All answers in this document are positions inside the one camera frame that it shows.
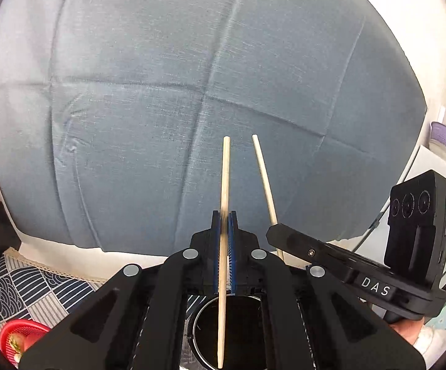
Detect black cylindrical utensil holder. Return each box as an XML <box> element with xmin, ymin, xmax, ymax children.
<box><xmin>185</xmin><ymin>296</ymin><xmax>267</xmax><ymax>369</ymax></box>

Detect person's right hand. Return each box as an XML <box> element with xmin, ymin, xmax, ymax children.
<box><xmin>390</xmin><ymin>317</ymin><xmax>425</xmax><ymax>345</ymax></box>

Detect wooden chopstick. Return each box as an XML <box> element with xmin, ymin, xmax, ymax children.
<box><xmin>250</xmin><ymin>134</ymin><xmax>286</xmax><ymax>261</ymax></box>
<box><xmin>217</xmin><ymin>136</ymin><xmax>230</xmax><ymax>369</ymax></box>

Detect grey blue backdrop cloth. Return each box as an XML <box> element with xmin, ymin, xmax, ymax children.
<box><xmin>0</xmin><ymin>0</ymin><xmax>426</xmax><ymax>256</ymax></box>

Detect blue patterned tablecloth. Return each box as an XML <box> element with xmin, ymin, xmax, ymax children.
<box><xmin>0</xmin><ymin>248</ymin><xmax>104</xmax><ymax>333</ymax></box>

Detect black tracking camera box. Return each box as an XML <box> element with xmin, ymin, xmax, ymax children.
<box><xmin>384</xmin><ymin>170</ymin><xmax>446</xmax><ymax>289</ymax></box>

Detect red plastic fruit basket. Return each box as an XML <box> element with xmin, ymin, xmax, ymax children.
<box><xmin>0</xmin><ymin>319</ymin><xmax>51</xmax><ymax>368</ymax></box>

